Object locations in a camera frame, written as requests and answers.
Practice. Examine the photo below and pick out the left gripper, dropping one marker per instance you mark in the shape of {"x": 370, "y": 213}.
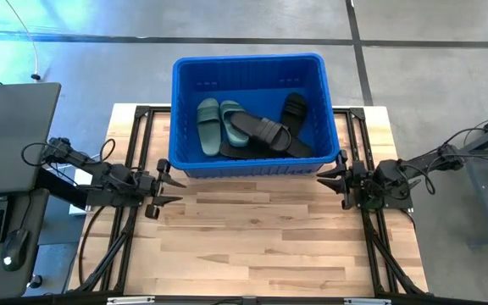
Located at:
{"x": 151, "y": 186}

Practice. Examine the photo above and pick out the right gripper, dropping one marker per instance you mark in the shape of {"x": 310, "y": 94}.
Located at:
{"x": 356, "y": 182}

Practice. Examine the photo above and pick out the black rubber slide sandal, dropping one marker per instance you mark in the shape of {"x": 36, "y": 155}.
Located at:
{"x": 265, "y": 131}
{"x": 295, "y": 110}
{"x": 301, "y": 148}

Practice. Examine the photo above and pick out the green rubber slide sandal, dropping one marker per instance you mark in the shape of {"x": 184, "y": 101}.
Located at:
{"x": 209, "y": 127}
{"x": 231, "y": 114}

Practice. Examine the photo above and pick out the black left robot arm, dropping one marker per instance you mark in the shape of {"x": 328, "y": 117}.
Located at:
{"x": 100, "y": 173}

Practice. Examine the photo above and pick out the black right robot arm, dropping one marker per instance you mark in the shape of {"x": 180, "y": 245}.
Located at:
{"x": 390, "y": 178}

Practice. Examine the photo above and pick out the blue plastic bin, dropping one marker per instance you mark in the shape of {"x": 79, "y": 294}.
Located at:
{"x": 244, "y": 76}

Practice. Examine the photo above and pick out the black desk support bar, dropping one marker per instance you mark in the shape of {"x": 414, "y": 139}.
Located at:
{"x": 62, "y": 190}

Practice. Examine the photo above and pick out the dark grey desk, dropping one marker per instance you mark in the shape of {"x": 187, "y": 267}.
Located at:
{"x": 36, "y": 212}

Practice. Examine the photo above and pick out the grey metal stand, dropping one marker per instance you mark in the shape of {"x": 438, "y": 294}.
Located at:
{"x": 477, "y": 182}

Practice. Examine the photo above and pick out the black round knob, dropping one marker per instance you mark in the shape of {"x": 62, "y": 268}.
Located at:
{"x": 35, "y": 281}

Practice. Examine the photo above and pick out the black computer mouse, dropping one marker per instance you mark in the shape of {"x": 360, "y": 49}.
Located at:
{"x": 13, "y": 252}

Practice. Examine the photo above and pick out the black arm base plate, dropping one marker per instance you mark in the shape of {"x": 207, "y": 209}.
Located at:
{"x": 100, "y": 199}
{"x": 400, "y": 203}

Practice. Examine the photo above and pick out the black aluminium frame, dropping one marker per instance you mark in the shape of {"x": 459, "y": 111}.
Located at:
{"x": 357, "y": 112}
{"x": 142, "y": 111}

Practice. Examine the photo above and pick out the silver metal bracket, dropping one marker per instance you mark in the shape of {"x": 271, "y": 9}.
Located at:
{"x": 367, "y": 301}
{"x": 129, "y": 301}

